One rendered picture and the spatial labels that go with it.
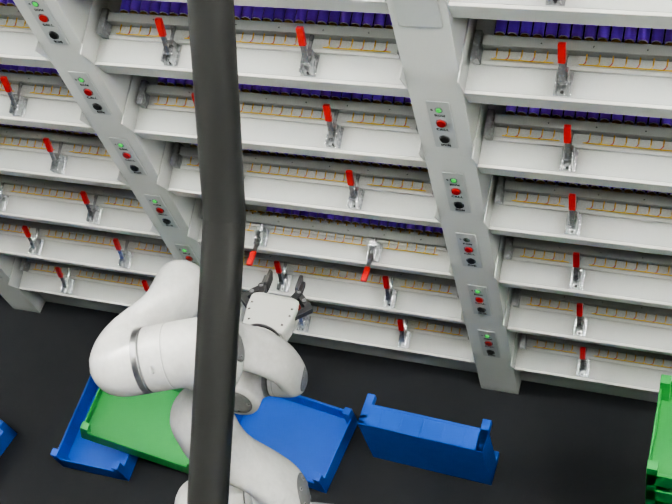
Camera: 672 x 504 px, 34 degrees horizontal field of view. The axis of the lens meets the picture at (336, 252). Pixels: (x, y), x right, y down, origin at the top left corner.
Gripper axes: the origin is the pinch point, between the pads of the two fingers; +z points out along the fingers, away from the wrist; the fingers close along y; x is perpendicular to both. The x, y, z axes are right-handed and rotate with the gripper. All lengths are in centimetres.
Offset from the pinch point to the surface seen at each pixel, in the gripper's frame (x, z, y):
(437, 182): 28.4, 5.7, 28.9
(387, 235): -0.3, 19.0, 17.5
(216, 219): 119, -104, 31
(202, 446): 108, -112, 31
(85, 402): -73, 10, -61
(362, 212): 13.0, 10.7, 13.7
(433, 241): 1.2, 18.1, 27.5
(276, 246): -8.8, 18.3, -7.4
